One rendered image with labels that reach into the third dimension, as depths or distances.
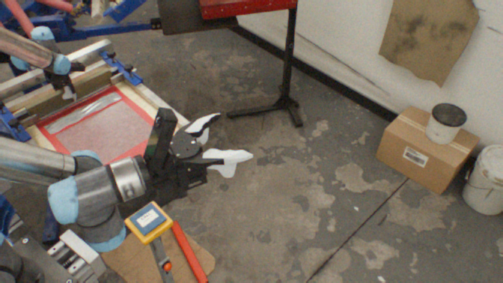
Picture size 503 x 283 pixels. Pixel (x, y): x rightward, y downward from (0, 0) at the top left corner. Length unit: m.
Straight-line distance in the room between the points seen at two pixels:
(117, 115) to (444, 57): 2.01
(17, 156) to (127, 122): 1.14
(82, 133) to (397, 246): 1.90
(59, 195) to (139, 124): 1.19
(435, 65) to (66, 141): 2.23
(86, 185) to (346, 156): 2.49
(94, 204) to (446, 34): 2.41
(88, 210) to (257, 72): 3.07
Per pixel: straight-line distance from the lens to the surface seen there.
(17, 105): 2.18
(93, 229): 0.80
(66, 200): 0.74
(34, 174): 0.85
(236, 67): 3.78
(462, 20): 2.76
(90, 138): 1.91
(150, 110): 1.96
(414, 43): 2.94
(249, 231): 2.60
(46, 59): 1.68
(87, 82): 2.05
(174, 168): 0.77
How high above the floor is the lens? 2.24
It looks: 47 degrees down
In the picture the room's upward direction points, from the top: straight up
